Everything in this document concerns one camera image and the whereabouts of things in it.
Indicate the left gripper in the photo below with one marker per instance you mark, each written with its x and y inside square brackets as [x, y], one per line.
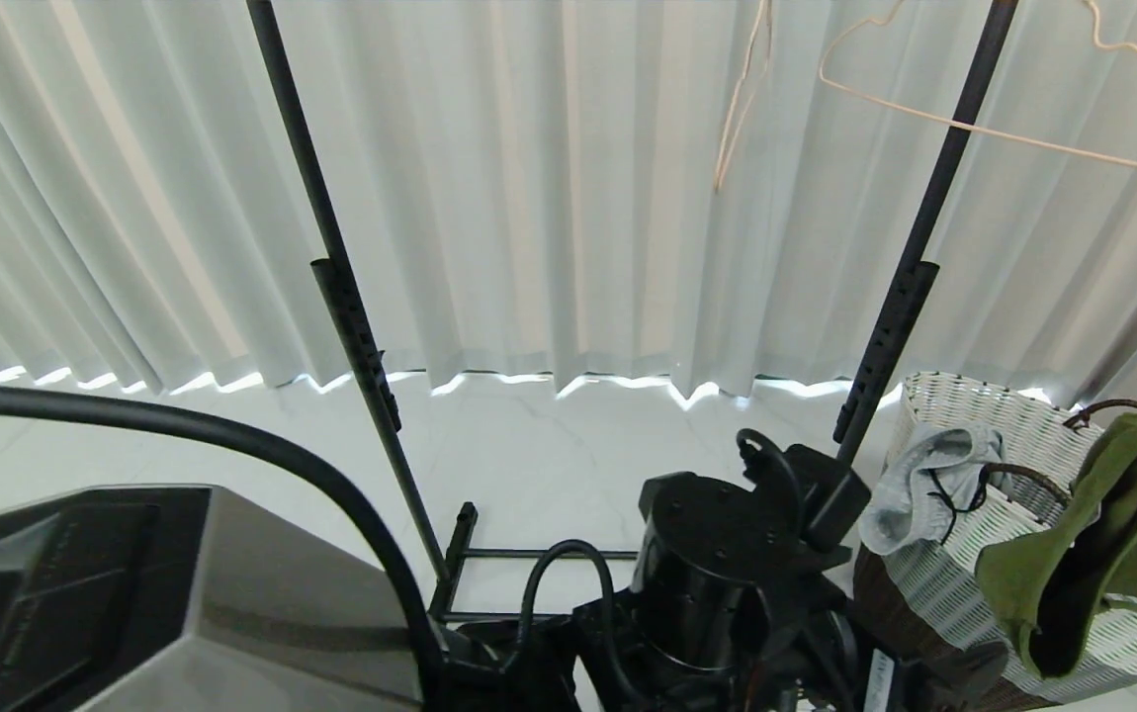
[826, 672]

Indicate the green shirt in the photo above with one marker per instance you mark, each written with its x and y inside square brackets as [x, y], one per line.
[1023, 574]

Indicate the pink clothes hanger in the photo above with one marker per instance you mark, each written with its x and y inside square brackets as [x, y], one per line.
[727, 148]
[1073, 146]

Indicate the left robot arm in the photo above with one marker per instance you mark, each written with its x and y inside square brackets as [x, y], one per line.
[232, 593]

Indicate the white laundry basket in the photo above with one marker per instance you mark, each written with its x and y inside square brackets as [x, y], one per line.
[934, 593]

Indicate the black clothes rack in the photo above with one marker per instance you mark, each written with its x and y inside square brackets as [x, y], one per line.
[897, 326]

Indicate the pale grey shorts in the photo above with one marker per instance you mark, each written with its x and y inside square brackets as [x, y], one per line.
[910, 494]

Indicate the white curtain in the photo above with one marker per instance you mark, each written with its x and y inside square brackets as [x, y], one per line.
[529, 198]

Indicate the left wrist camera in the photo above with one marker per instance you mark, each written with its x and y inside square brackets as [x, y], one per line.
[830, 504]

